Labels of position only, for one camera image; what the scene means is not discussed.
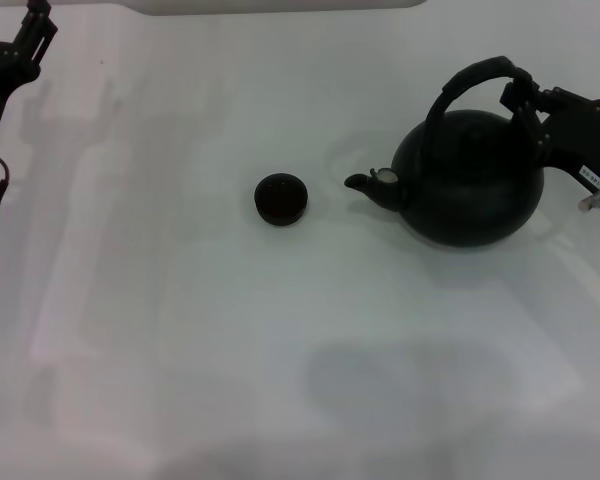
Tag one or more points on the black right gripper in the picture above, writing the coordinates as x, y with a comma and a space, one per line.
585, 135

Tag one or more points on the small dark teacup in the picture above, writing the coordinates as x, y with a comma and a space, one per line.
281, 200

